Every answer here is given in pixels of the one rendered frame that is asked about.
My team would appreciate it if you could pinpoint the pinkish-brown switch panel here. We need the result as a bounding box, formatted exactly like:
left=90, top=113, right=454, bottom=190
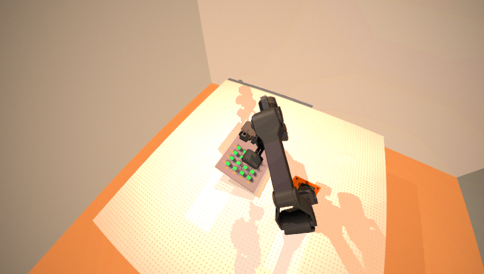
left=215, top=135, right=268, bottom=193

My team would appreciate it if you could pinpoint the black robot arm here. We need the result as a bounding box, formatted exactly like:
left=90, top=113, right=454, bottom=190
left=239, top=95, right=318, bottom=235

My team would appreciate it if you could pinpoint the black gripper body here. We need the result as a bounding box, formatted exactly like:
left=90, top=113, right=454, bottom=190
left=241, top=137, right=265, bottom=169

